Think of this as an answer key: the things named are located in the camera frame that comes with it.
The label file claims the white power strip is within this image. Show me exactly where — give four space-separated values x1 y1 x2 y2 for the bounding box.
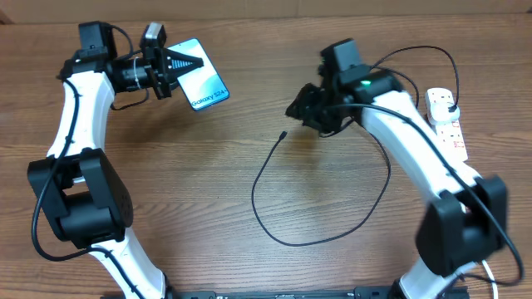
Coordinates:
425 87 468 162

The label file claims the white power strip cord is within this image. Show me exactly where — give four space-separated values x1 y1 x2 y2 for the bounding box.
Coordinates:
480 259 500 299

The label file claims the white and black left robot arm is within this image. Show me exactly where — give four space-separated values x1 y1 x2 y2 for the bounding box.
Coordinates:
27 21 204 298

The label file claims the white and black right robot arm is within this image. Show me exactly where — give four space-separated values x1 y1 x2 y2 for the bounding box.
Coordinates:
286 38 525 298

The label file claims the white charger plug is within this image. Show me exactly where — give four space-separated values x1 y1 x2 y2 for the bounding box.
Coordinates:
427 102 461 125

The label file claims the Samsung Galaxy smartphone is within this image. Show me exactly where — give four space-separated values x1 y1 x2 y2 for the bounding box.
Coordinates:
170 38 230 111

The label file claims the black USB charging cable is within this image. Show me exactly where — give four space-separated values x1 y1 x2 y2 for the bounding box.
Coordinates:
250 45 461 248

